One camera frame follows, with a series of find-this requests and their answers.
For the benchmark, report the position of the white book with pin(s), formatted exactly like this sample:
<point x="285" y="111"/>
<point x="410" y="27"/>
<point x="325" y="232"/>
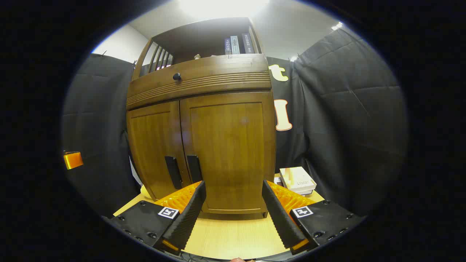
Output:
<point x="307" y="192"/>

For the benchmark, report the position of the black backdrop cloth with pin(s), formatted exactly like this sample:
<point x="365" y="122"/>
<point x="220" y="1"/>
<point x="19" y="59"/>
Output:
<point x="346" y="109"/>

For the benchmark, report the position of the dark grey book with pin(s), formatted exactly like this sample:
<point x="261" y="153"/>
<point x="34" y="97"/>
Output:
<point x="248" y="43"/>

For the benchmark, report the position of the wooden shoe cabinet door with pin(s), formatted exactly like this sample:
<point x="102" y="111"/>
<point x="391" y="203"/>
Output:
<point x="229" y="138"/>
<point x="153" y="145"/>

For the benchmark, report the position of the dark blue book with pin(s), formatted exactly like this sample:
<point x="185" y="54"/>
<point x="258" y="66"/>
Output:
<point x="228" y="46"/>

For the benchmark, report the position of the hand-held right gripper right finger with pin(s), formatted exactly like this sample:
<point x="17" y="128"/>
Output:
<point x="282" y="218"/>

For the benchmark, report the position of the wooden double-door shoe cabinet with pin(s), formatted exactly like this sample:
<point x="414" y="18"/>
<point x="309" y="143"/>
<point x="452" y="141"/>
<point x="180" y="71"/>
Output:
<point x="218" y="69"/>

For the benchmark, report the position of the pale grey book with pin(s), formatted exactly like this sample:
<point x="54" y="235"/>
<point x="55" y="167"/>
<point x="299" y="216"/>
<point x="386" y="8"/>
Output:
<point x="235" y="45"/>

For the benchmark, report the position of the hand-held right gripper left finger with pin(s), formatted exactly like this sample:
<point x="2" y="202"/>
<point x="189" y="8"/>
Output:
<point x="187" y="222"/>

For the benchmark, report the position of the black round drawer knob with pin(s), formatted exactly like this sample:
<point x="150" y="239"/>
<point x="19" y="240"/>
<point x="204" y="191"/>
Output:
<point x="177" y="76"/>

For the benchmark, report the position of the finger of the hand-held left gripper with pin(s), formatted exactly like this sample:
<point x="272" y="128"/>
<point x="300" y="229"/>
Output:
<point x="72" y="160"/>

